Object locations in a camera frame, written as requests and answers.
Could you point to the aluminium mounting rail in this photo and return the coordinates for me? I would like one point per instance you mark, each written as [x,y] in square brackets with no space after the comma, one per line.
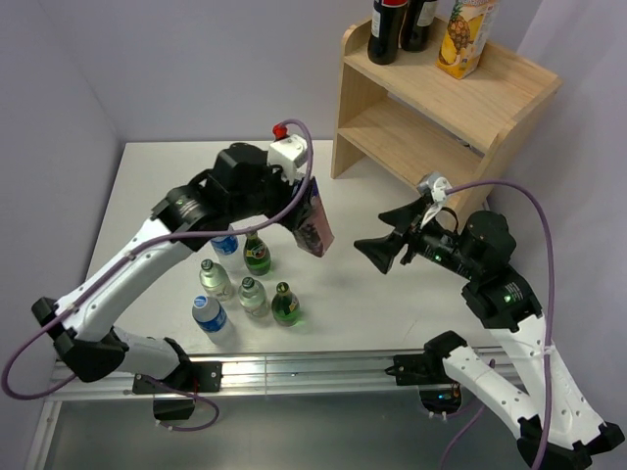
[354,319]

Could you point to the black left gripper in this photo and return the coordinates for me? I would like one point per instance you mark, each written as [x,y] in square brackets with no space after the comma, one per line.
[285,189]

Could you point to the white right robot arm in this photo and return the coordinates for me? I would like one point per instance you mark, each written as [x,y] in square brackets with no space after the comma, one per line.
[549,411]

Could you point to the green glass bottle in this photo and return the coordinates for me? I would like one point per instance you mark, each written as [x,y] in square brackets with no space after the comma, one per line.
[257,256]
[285,306]

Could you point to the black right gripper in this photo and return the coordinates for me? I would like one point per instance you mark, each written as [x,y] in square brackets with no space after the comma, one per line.
[408,226]

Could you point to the green glass bottle far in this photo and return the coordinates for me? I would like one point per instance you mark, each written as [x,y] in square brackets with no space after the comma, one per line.
[257,256]

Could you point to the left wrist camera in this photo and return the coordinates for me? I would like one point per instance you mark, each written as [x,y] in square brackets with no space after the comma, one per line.
[289,154]

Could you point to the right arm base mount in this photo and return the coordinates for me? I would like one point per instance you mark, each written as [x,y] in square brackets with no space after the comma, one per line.
[438,393]

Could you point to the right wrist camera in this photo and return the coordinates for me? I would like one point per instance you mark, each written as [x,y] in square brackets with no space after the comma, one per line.
[433,187]

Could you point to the green glass bottle near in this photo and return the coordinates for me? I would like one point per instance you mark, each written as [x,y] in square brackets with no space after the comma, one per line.
[285,306]

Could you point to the blue-cap water bottle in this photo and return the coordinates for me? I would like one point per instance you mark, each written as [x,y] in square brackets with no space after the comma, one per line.
[211,317]
[227,250]

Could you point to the orange juice carton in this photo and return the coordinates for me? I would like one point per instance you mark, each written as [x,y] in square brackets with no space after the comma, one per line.
[466,35]

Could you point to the clear glass bottle left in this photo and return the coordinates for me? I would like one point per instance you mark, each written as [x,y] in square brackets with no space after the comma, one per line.
[215,280]

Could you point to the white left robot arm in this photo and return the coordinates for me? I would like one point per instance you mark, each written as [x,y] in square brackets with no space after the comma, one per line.
[245,181]

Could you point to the cola glass bottle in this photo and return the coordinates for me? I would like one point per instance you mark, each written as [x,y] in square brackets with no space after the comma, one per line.
[416,26]
[386,22]

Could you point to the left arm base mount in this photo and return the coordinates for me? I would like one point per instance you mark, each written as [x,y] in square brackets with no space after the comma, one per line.
[177,397]

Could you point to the purple juice carton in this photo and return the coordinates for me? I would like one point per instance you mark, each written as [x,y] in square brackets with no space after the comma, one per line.
[312,231]

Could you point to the clear glass bottle right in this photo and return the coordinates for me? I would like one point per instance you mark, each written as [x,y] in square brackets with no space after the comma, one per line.
[252,297]

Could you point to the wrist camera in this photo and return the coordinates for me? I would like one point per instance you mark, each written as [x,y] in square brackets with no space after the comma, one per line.
[289,154]
[433,187]

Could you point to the clear glass bottle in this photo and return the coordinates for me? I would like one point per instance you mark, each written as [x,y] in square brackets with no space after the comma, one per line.
[215,280]
[252,297]

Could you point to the wooden shelf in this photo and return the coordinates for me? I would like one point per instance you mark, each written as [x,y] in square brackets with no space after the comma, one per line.
[412,118]

